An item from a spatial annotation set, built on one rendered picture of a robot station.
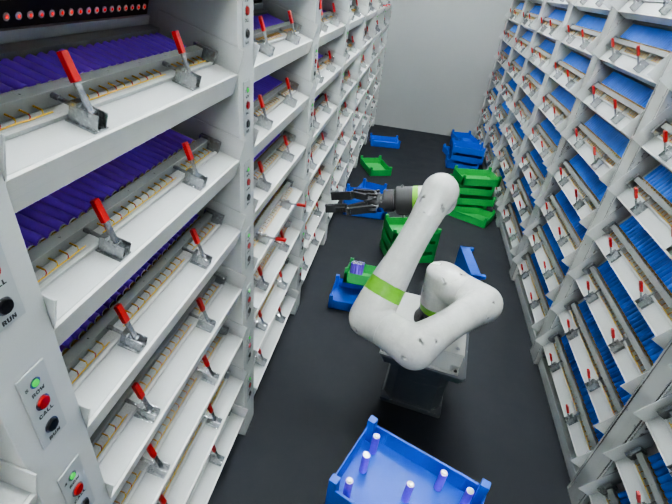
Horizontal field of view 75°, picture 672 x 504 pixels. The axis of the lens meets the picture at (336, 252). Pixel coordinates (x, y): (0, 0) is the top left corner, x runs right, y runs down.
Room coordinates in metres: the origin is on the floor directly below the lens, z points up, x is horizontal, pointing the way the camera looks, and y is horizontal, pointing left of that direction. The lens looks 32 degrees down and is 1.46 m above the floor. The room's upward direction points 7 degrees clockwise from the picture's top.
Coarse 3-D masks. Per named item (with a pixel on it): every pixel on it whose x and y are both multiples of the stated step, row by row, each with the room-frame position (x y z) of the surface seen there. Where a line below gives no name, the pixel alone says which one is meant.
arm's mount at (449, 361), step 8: (408, 296) 1.44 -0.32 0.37; (416, 296) 1.44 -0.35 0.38; (400, 304) 1.38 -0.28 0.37; (408, 304) 1.38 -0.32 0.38; (416, 304) 1.39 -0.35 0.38; (400, 312) 1.33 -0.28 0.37; (408, 312) 1.33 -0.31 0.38; (464, 336) 1.22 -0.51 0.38; (456, 344) 1.18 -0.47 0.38; (464, 344) 1.18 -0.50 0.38; (384, 352) 1.19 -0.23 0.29; (448, 352) 1.13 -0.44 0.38; (456, 352) 1.13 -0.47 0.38; (464, 352) 1.14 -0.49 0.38; (440, 360) 1.14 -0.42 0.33; (448, 360) 1.13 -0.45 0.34; (456, 360) 1.13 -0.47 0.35; (432, 368) 1.14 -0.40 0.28; (440, 368) 1.14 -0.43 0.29; (448, 368) 1.13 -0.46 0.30; (456, 368) 1.15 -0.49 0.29
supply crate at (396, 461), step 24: (384, 432) 0.67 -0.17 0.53; (360, 456) 0.63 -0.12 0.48; (384, 456) 0.64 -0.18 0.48; (408, 456) 0.64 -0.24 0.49; (432, 456) 0.62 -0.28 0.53; (336, 480) 0.52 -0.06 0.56; (360, 480) 0.57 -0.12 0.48; (384, 480) 0.58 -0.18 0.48; (432, 480) 0.59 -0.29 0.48; (456, 480) 0.59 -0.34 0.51
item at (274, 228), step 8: (288, 176) 1.67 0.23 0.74; (296, 176) 1.67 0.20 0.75; (296, 184) 1.67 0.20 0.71; (304, 184) 1.66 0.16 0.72; (288, 192) 1.61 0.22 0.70; (296, 192) 1.63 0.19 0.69; (272, 200) 1.50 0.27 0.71; (296, 200) 1.57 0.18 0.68; (280, 208) 1.47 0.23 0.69; (272, 216) 1.39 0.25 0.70; (280, 216) 1.41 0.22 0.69; (288, 216) 1.47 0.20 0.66; (272, 224) 1.34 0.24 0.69; (280, 224) 1.36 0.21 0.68; (264, 232) 1.28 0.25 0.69; (272, 232) 1.29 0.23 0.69; (272, 240) 1.25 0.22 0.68; (256, 248) 1.17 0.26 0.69; (264, 248) 1.19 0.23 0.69; (256, 256) 1.14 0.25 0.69; (264, 256) 1.20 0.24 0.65; (256, 264) 1.10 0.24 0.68
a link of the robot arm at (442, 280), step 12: (432, 264) 1.32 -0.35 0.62; (444, 264) 1.32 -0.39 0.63; (432, 276) 1.26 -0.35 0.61; (444, 276) 1.25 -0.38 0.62; (456, 276) 1.25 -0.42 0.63; (468, 276) 1.25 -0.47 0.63; (432, 288) 1.25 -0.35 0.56; (444, 288) 1.22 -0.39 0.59; (456, 288) 1.21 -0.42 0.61; (420, 300) 1.29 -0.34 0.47; (432, 300) 1.24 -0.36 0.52; (444, 300) 1.22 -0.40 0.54; (432, 312) 1.24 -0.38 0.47
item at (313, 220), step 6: (324, 198) 2.36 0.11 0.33; (318, 204) 2.30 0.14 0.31; (324, 204) 2.33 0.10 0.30; (312, 210) 2.21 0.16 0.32; (318, 210) 2.18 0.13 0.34; (324, 210) 2.26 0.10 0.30; (312, 216) 2.15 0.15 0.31; (318, 216) 2.17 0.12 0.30; (306, 222) 2.06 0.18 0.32; (312, 222) 2.09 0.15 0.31; (318, 222) 2.11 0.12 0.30; (306, 228) 1.92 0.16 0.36; (312, 228) 2.03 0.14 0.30; (306, 234) 1.92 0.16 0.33; (312, 234) 1.97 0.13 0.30; (306, 240) 1.90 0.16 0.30; (306, 246) 1.85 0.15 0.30
